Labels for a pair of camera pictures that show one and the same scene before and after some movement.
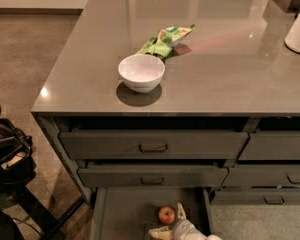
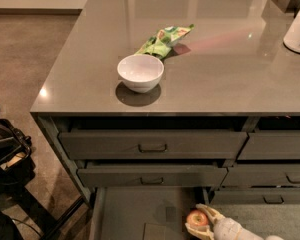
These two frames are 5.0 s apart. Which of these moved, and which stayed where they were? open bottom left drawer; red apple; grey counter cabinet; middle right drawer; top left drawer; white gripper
Moved: red apple; white gripper
Stayed: grey counter cabinet; top left drawer; open bottom left drawer; middle right drawer
